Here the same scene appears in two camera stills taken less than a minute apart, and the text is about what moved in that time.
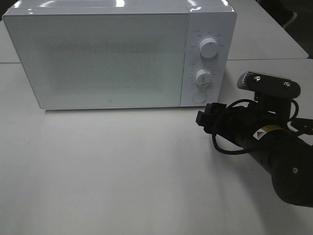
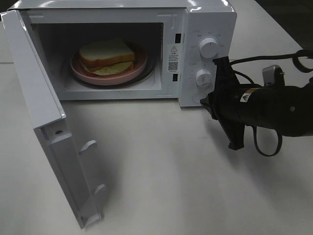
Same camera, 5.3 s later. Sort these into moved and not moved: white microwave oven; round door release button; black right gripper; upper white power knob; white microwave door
Moved: white microwave door; black right gripper
Not moved: upper white power knob; round door release button; white microwave oven
